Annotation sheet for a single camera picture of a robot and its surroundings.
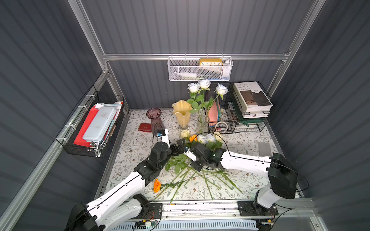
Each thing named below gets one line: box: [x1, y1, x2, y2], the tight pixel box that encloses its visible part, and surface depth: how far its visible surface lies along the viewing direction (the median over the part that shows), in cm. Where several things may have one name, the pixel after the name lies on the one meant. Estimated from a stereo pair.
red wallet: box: [137, 122, 152, 133], surface depth 107 cm
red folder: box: [73, 105, 100, 147], surface depth 71 cm
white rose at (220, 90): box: [207, 83, 230, 116], surface depth 83 cm
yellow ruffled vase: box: [171, 99, 193, 129], surface depth 96 cm
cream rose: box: [180, 129, 190, 138], surface depth 102 cm
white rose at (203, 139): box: [197, 134, 209, 145], surface depth 95 cm
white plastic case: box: [82, 106, 117, 142], surface depth 71 cm
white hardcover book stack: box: [233, 80, 274, 119], surface depth 96 cm
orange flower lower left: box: [153, 178, 162, 193], surface depth 79 cm
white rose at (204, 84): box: [198, 78, 212, 122], surface depth 85 cm
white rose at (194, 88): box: [186, 82, 203, 114], surface depth 86 cm
